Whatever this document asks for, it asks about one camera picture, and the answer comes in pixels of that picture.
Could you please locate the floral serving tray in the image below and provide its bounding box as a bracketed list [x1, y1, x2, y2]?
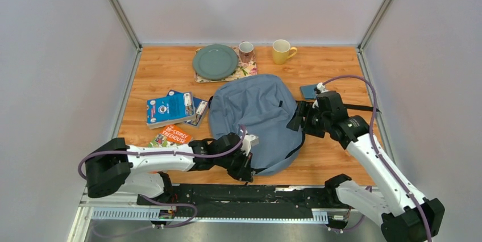
[194, 46, 257, 83]

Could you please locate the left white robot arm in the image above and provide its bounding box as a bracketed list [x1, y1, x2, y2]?
[78, 130, 259, 205]

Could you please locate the yellow ceramic mug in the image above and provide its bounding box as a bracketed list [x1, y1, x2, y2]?
[272, 39, 298, 65]

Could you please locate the orange treehouse book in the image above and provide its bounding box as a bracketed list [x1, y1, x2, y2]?
[148, 124, 193, 147]

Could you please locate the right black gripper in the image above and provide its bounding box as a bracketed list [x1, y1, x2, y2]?
[286, 101, 330, 139]

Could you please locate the teal wallet notebook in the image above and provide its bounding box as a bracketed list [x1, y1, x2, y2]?
[300, 84, 318, 101]

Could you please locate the blue fabric backpack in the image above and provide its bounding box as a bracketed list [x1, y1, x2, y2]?
[209, 74, 316, 176]

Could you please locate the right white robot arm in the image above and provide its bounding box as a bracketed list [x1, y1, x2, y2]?
[287, 83, 445, 241]

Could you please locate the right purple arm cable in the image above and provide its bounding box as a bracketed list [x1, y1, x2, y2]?
[316, 75, 434, 242]

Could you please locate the pink patterned mug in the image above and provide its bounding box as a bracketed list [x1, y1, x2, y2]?
[238, 41, 255, 63]

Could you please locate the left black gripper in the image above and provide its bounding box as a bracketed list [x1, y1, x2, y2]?
[215, 148, 254, 183]

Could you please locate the green ceramic plate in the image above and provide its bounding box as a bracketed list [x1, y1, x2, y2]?
[193, 44, 238, 80]

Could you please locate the dark blue paperback book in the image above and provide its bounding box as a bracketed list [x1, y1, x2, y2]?
[185, 96, 208, 127]

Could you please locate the light blue paperback book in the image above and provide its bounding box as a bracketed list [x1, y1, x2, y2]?
[146, 92, 196, 129]

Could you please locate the aluminium frame rail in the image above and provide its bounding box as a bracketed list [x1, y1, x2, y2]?
[68, 182, 432, 242]

